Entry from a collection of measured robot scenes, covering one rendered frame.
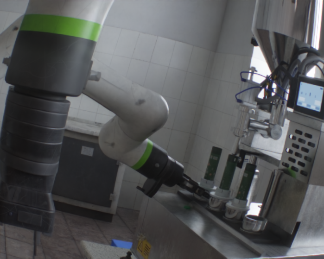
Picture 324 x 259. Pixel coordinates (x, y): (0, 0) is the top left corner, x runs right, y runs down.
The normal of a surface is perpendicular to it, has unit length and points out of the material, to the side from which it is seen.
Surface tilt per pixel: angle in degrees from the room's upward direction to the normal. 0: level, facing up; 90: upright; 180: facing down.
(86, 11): 92
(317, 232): 90
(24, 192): 87
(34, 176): 99
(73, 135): 90
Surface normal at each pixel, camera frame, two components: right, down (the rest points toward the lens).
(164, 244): -0.91, -0.19
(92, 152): 0.34, 0.18
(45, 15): -0.13, 0.07
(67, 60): 0.62, 0.23
